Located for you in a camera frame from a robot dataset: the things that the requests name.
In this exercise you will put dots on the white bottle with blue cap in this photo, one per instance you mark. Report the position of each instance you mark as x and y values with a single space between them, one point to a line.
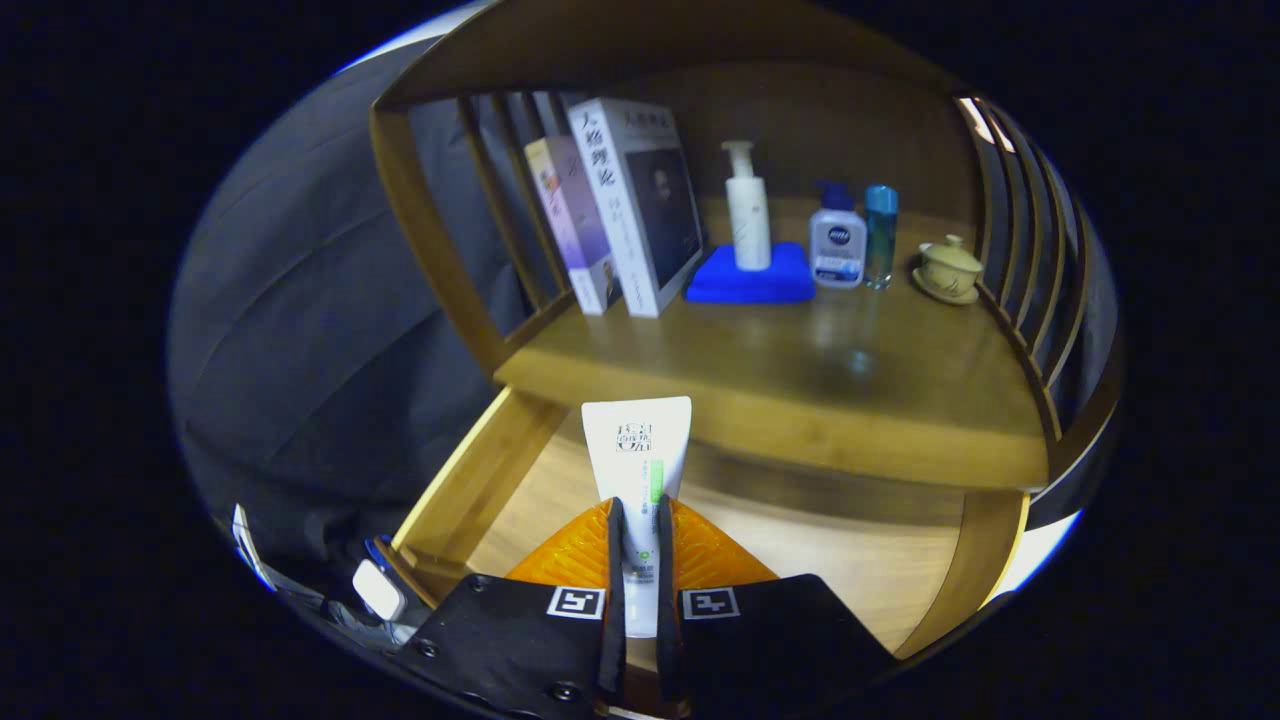
838 245

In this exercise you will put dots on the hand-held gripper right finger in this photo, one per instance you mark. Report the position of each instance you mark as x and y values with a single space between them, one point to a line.
668 640

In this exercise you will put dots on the thick white book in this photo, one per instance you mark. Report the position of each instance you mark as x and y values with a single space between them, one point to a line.
620 220

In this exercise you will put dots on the purple book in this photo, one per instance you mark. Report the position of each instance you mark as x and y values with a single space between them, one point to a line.
570 220

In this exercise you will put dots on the wooden countertop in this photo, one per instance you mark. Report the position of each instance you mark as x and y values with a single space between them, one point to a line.
800 380

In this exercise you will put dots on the blue folded cloth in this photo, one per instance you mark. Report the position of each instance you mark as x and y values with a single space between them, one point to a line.
720 285

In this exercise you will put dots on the brown wooden drawer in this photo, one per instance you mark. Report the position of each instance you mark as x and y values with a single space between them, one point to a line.
800 560

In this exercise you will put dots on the yellow lidded teacup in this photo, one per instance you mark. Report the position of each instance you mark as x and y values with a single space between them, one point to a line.
948 270

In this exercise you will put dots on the white squeeze tube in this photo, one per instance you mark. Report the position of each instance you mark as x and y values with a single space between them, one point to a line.
635 450

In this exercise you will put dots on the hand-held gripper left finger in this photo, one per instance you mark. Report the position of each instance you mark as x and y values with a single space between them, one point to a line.
614 640

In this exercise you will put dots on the black backdrop cloth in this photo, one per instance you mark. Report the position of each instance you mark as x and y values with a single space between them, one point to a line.
300 300

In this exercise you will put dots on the brown wooden cabinet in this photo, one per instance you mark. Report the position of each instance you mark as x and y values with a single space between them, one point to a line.
445 260

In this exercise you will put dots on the white pump bottle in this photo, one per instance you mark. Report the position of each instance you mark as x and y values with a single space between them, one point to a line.
750 220

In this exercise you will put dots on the small white device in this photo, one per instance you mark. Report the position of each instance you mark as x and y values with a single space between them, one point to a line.
378 590

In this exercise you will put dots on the slim teal bottle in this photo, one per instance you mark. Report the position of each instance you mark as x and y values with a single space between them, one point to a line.
881 235

